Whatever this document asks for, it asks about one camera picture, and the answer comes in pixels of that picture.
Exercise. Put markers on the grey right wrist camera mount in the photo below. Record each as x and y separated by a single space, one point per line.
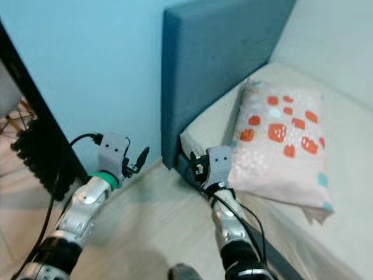
220 166

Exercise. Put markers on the grey right robot leg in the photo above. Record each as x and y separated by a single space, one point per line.
187 273

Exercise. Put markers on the pink pillow orange print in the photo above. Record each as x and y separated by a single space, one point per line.
280 169

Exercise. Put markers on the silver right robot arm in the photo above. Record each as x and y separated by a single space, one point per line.
227 224

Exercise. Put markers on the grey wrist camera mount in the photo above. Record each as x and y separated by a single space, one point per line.
220 166
112 150

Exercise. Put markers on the cream bed mattress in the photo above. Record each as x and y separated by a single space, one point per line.
332 41

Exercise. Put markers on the dark blue bed headboard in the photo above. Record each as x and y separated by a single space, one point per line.
215 58

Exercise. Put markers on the black door frame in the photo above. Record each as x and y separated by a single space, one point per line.
35 93

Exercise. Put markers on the black ribbed foam pad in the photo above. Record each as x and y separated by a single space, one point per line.
44 151

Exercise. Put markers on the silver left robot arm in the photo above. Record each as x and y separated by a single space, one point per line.
87 204

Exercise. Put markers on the white chair wooden legs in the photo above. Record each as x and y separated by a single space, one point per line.
9 96

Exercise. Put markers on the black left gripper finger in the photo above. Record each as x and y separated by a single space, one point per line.
141 159

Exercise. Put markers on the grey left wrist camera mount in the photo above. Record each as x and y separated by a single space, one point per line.
112 150

